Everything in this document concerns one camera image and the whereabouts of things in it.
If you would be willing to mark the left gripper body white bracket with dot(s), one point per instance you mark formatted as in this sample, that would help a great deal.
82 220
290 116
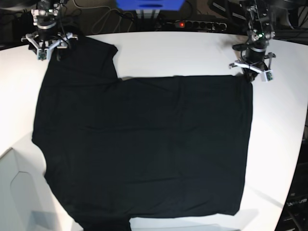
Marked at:
252 69

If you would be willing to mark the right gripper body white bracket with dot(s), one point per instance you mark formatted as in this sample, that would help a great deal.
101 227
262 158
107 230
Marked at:
44 49

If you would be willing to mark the black T-shirt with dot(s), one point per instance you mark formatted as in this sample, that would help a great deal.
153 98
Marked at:
149 147

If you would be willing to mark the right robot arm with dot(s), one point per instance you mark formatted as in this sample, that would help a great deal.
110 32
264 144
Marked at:
50 34

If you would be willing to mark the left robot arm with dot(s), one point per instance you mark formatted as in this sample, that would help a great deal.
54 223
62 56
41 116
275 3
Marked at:
254 59

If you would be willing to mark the blue box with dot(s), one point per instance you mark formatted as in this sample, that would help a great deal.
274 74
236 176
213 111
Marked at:
167 5

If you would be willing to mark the white bin at table corner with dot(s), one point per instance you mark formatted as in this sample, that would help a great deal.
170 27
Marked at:
26 202

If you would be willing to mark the white power strip red switch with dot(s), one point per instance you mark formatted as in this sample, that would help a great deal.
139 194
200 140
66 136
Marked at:
195 26

